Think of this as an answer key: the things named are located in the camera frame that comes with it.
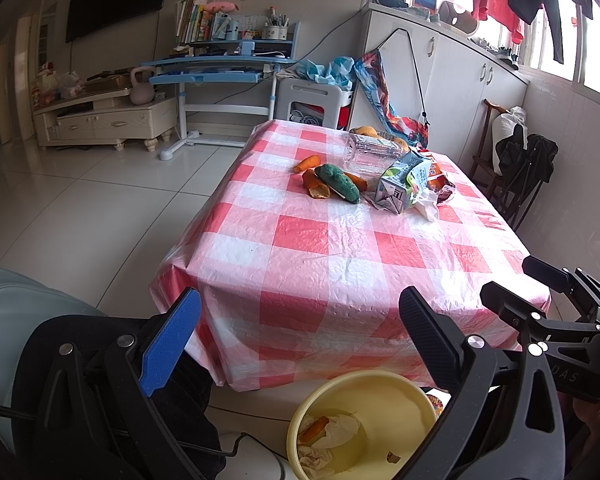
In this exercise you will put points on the pink kettlebell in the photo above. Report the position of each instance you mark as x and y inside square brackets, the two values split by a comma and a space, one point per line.
[142, 90]

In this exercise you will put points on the pale blue seat cushion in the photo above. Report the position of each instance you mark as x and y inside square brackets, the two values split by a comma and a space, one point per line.
[10, 300]

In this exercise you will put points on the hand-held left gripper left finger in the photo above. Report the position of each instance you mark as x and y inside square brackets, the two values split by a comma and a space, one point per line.
[170, 345]

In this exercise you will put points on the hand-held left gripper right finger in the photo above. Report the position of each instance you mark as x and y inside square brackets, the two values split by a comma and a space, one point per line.
[430, 340]

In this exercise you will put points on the silver wrapper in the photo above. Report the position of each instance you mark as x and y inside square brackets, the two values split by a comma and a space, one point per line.
[312, 460]

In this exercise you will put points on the red checkered tablecloth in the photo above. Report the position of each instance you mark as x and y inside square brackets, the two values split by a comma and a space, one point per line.
[320, 260]

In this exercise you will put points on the yellow plastic basin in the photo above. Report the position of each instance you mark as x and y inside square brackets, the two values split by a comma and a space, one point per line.
[395, 410]

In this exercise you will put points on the white plastic stool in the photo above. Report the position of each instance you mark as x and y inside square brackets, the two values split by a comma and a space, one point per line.
[312, 97]

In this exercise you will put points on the yellow orange fruit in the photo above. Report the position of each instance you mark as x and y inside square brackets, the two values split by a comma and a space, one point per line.
[365, 131]

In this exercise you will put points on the white pen holder cup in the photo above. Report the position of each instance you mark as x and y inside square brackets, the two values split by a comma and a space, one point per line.
[276, 30]

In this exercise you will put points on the green milk carton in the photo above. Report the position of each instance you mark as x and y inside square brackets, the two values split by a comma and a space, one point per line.
[400, 187]

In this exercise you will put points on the clear plastic bottle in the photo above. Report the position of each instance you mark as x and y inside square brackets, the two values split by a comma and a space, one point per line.
[370, 152]

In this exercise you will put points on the white plastic bag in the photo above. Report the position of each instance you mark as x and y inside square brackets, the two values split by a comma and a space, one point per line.
[507, 125]

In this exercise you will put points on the white cabinet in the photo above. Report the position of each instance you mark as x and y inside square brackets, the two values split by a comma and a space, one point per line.
[460, 85]

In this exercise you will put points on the blue study desk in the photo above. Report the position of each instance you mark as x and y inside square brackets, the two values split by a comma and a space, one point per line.
[220, 67]

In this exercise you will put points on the red snack wrapper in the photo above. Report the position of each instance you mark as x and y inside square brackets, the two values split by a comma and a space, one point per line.
[442, 182]

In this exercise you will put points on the colourful patterned mat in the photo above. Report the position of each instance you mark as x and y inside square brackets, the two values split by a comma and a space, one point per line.
[437, 402]

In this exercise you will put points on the grey shoes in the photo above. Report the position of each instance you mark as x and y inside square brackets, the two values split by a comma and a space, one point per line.
[505, 52]

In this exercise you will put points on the small carrot piece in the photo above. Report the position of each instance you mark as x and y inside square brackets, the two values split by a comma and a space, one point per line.
[307, 162]

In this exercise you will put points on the curled orange peel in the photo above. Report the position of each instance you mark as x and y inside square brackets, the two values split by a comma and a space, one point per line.
[316, 186]

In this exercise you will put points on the colourful printed bag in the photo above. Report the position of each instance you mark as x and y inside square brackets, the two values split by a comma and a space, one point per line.
[385, 90]

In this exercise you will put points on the white paper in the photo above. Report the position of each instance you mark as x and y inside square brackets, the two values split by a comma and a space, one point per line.
[337, 427]

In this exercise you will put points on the pink plush toy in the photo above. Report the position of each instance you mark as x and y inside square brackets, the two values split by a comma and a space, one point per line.
[222, 6]

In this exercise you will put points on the blue plastic bag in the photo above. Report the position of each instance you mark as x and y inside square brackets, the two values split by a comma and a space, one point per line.
[330, 71]

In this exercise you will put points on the small brown scrap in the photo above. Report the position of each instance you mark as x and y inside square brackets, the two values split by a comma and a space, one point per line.
[392, 456]

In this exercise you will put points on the cream television stand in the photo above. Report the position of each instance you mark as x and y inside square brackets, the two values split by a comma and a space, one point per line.
[105, 120]

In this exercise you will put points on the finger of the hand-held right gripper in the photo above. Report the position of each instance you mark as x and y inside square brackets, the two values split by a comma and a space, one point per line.
[547, 274]
[515, 310]

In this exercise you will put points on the green vegetable toy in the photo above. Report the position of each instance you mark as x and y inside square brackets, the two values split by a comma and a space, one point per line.
[337, 182]

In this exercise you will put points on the row of books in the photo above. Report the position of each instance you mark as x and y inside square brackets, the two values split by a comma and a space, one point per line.
[195, 22]

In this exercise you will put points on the wooden chair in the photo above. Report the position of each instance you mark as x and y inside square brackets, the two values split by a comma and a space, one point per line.
[490, 160]

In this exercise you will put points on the long carrot piece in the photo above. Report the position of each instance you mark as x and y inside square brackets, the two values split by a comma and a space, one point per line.
[356, 180]

